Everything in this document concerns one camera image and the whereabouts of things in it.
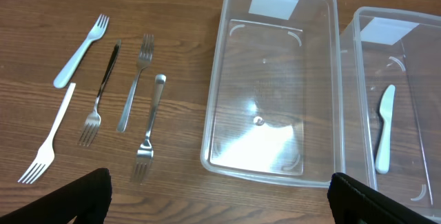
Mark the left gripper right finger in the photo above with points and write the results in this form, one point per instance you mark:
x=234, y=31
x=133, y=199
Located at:
x=351, y=201

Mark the dark handled metal fork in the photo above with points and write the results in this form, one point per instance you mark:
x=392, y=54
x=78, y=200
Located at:
x=93, y=120

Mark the upright metal fork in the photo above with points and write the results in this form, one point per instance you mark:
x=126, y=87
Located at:
x=144, y=60

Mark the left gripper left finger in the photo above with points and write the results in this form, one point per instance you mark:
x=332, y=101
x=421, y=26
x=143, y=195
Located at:
x=85, y=200

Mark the light blue plastic knife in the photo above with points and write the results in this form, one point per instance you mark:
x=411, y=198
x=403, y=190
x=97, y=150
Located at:
x=383, y=156

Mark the white plastic fork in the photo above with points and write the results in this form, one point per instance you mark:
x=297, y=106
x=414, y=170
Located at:
x=45, y=154

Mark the thick handled metal fork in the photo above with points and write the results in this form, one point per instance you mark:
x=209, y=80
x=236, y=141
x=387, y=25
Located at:
x=145, y=152

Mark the light blue plastic fork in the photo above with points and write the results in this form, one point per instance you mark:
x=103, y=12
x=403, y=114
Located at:
x=96, y=33

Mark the clear plastic container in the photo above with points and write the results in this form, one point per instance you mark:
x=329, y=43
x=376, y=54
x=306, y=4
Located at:
x=382, y=47
x=274, y=109

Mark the left clear plastic container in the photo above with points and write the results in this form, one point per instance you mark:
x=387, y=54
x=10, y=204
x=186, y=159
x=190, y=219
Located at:
x=274, y=109

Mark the right clear plastic container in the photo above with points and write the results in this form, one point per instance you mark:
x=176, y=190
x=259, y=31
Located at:
x=382, y=47

